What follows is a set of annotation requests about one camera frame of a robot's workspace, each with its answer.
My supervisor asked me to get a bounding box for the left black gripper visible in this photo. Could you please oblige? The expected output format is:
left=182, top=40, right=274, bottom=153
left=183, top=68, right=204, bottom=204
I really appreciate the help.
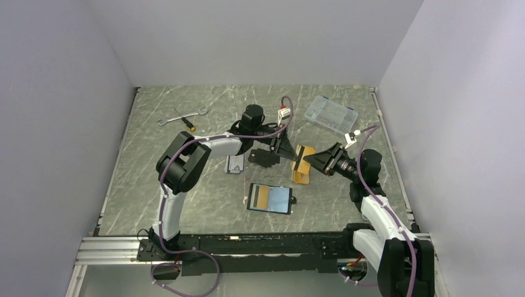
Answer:
left=252, top=124, right=299, bottom=163

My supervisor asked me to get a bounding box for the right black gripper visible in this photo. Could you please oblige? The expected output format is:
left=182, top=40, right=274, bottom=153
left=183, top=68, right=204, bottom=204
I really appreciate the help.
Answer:
left=303, top=142, right=362, bottom=183

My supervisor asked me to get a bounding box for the black leather card holder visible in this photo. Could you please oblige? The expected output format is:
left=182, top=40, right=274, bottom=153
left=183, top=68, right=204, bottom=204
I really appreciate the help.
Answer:
left=246, top=183, right=297, bottom=215

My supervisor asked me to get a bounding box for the tan wooden block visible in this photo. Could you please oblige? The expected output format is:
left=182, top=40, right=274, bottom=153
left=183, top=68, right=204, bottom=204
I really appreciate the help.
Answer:
left=290, top=160, right=311, bottom=184

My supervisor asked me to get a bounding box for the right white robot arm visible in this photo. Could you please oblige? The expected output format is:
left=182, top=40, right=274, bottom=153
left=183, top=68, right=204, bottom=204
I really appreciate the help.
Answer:
left=303, top=143, right=435, bottom=296

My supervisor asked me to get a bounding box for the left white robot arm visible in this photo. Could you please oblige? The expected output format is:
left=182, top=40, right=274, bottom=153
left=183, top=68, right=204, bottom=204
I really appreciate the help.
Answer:
left=148, top=103, right=299, bottom=260

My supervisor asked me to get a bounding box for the gold card in holder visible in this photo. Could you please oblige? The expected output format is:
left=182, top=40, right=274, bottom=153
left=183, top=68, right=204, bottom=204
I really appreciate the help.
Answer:
left=251, top=185, right=270, bottom=209

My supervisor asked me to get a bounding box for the clear plastic organizer box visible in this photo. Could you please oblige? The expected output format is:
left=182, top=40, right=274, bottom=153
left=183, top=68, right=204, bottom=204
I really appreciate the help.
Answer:
left=305, top=95, right=358, bottom=135

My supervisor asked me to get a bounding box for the silver open-end wrench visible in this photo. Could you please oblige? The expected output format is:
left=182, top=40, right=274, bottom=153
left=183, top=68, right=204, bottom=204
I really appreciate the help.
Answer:
left=157, top=106, right=209, bottom=126

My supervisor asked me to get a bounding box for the black yellow screwdriver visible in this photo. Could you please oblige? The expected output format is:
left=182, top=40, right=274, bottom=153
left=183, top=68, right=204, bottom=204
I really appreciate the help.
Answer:
left=175, top=108, right=196, bottom=132

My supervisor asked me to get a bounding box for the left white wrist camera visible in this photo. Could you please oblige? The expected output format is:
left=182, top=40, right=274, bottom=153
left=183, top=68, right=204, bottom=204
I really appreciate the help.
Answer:
left=277, top=105, right=291, bottom=126

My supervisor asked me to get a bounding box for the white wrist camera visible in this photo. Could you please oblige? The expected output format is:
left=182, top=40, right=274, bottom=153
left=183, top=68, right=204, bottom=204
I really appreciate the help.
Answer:
left=344, top=129, right=361, bottom=150
left=277, top=105, right=291, bottom=126

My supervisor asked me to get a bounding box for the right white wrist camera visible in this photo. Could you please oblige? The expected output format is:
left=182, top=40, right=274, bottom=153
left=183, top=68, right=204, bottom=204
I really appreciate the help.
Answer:
left=344, top=129, right=361, bottom=150

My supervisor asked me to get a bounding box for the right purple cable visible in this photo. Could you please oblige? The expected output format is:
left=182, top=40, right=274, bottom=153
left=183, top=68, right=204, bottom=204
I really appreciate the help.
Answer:
left=338, top=124, right=419, bottom=297

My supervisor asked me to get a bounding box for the purple cable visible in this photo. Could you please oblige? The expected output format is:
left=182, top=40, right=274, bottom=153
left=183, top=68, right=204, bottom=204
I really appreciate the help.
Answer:
left=150, top=95, right=295, bottom=297
left=338, top=124, right=419, bottom=297

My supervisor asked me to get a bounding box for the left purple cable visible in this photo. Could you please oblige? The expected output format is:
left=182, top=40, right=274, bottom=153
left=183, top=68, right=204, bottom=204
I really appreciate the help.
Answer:
left=150, top=95, right=295, bottom=297

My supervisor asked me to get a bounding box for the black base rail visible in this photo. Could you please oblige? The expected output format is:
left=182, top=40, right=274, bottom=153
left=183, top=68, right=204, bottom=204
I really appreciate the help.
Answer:
left=136, top=230, right=361, bottom=276

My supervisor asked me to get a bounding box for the aluminium frame rail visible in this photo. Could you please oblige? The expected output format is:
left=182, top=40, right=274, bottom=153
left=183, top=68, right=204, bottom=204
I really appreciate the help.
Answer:
left=75, top=236, right=139, bottom=265

